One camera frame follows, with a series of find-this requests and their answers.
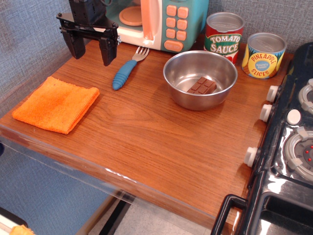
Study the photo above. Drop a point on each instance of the stainless steel bowl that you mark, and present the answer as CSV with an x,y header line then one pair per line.
x,y
182,71

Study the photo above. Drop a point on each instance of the blue handled toy fork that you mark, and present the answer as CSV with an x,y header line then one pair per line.
x,y
122,75

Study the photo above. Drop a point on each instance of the clear acrylic table guard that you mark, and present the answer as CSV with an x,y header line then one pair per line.
x,y
125,187

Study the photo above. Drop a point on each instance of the white stove knob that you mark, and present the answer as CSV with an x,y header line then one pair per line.
x,y
265,112
250,155
272,92

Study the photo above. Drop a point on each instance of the black oven door handle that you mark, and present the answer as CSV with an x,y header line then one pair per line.
x,y
230,201

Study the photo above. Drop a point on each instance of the white stove knob bottom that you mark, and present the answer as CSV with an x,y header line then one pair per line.
x,y
250,155

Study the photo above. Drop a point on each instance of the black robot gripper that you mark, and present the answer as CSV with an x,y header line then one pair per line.
x,y
87,20

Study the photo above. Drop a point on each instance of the teal toy microwave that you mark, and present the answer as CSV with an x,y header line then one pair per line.
x,y
167,25

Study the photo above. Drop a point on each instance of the white stove knob middle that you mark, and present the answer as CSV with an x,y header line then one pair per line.
x,y
265,112

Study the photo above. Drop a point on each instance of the tomato sauce can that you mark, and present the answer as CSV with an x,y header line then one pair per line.
x,y
223,34

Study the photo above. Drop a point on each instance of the brown toy chocolate bar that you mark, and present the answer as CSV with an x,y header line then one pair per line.
x,y
203,86

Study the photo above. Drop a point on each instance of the orange object bottom left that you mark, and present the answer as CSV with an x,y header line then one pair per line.
x,y
21,230

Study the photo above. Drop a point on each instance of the orange cloth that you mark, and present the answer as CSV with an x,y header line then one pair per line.
x,y
56,106

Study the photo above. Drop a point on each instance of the black toy stove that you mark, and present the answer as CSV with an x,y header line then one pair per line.
x,y
280,188

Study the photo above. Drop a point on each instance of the white stove knob top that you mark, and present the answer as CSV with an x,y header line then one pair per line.
x,y
272,92

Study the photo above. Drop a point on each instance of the metal table leg frame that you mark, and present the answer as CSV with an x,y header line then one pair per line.
x,y
106,219

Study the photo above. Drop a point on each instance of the pineapple slices can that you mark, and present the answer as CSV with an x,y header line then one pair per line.
x,y
263,55

